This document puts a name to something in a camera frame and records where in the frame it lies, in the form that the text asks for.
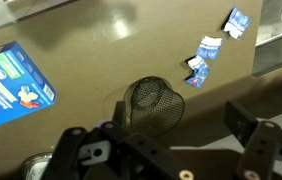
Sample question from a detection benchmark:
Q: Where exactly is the black wire mesh basket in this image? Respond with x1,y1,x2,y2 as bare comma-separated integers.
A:
123,75,186,138

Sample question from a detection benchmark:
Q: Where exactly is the blue white snack packet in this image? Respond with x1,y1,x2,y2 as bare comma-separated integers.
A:
184,55,211,89
222,7,253,41
195,35,223,61

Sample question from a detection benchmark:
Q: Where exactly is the stainless steel sink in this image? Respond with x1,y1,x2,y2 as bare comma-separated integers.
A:
251,0,282,78

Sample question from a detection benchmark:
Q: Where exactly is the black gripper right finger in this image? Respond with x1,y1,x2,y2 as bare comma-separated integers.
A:
223,100,282,180

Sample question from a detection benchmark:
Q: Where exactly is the blue snack cardboard box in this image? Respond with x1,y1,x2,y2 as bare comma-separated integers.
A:
0,40,57,133

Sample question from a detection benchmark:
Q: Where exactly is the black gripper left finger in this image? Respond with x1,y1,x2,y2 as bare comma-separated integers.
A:
42,100,195,180

